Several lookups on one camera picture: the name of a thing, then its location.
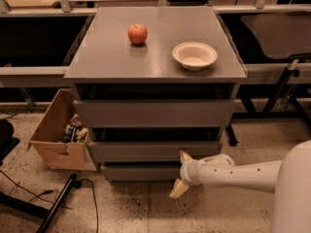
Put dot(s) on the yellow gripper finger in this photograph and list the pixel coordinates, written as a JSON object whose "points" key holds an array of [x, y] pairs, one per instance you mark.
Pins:
{"points": [[179, 188], [184, 156]]}

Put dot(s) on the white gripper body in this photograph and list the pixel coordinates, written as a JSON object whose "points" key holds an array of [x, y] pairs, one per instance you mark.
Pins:
{"points": [[187, 171]]}

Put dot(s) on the grey drawer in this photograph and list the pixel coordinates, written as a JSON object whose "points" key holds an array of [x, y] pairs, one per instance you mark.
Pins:
{"points": [[126, 114], [153, 144], [140, 171]]}

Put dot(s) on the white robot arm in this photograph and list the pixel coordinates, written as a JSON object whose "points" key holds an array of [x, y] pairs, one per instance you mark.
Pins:
{"points": [[289, 180]]}

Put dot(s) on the grey bottom drawer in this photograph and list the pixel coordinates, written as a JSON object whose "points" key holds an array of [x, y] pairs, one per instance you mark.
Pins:
{"points": [[140, 171]]}

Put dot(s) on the grey drawer cabinet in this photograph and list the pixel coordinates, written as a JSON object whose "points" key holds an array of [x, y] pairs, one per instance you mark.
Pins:
{"points": [[107, 67]]}

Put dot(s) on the grey top drawer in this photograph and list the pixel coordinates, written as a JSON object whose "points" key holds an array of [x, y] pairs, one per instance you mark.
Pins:
{"points": [[126, 114]]}

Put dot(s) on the white paper bowl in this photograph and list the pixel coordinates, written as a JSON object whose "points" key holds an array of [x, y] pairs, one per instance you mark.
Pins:
{"points": [[194, 56]]}

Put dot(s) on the black stand leg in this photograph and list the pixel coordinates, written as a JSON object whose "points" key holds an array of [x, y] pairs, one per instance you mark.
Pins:
{"points": [[57, 204]]}

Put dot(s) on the clutter items in box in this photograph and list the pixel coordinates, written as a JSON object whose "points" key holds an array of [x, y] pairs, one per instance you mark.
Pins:
{"points": [[74, 132]]}

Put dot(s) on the cardboard box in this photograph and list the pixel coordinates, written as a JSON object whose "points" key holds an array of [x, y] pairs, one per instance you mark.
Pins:
{"points": [[49, 137]]}

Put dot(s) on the red apple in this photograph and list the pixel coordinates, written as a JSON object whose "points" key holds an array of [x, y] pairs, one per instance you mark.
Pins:
{"points": [[137, 34]]}

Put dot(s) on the black chair base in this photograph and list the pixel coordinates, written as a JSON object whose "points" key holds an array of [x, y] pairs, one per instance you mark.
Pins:
{"points": [[7, 139]]}

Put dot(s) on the grey left workbench frame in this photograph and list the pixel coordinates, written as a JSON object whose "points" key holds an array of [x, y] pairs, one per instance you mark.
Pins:
{"points": [[37, 45]]}

